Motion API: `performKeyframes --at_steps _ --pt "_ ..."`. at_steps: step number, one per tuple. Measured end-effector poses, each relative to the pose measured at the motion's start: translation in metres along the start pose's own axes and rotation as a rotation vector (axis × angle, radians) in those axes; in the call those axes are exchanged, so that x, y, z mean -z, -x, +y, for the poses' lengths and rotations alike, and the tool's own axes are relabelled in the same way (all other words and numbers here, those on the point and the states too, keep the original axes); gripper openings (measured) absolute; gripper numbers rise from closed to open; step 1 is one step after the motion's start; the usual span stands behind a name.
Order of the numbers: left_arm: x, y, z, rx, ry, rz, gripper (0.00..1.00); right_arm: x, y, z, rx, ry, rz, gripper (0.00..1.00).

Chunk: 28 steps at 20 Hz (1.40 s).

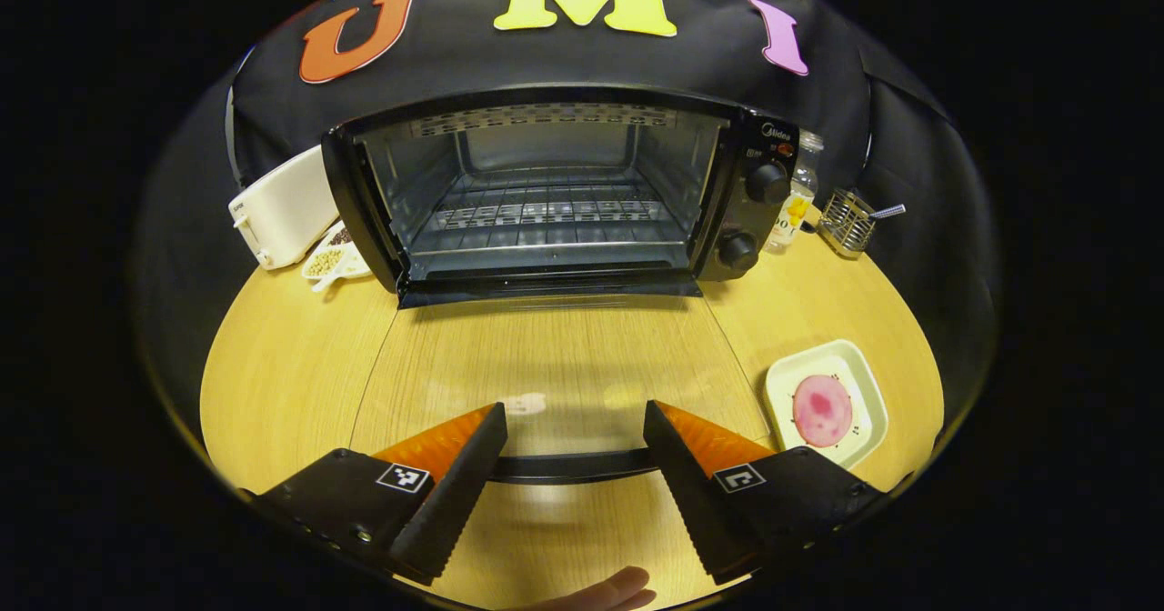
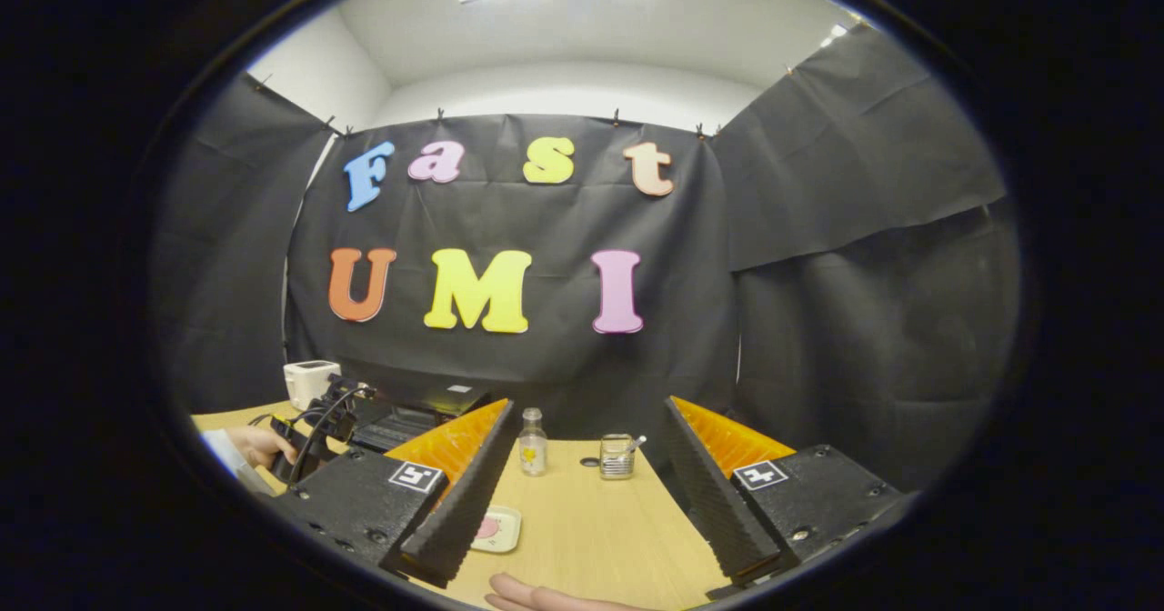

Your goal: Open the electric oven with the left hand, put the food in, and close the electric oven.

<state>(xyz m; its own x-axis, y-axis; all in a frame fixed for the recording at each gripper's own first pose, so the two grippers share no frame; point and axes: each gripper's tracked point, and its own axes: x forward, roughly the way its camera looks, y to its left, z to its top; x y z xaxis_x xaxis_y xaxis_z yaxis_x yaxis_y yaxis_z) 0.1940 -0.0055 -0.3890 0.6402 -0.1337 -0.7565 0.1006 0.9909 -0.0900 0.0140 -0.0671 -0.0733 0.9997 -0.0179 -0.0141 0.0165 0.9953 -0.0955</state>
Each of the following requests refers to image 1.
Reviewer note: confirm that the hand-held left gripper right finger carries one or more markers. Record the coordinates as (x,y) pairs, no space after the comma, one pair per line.
(687,493)

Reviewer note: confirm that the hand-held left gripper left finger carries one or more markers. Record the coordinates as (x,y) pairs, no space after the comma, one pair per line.
(464,493)

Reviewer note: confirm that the pink round food slice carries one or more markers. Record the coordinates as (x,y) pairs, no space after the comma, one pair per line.
(823,411)

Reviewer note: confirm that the white square plate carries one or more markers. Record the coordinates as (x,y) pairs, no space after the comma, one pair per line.
(868,411)

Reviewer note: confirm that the black electric oven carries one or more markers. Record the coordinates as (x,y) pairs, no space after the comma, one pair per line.
(764,184)

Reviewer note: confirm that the metal oven rack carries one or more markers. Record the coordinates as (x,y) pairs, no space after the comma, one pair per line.
(546,213)

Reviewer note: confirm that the white divided dish with beans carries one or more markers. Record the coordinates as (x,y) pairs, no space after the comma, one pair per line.
(329,261)

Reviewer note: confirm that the clear glass bottle yellow label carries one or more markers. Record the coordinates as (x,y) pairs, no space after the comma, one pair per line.
(793,211)

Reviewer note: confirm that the white toaster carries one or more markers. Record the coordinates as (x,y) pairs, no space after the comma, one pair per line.
(286,206)

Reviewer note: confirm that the metal utensil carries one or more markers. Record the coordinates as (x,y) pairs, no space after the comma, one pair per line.
(889,212)

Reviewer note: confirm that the black backdrop cloth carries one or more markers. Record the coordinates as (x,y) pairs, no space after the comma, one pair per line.
(546,61)

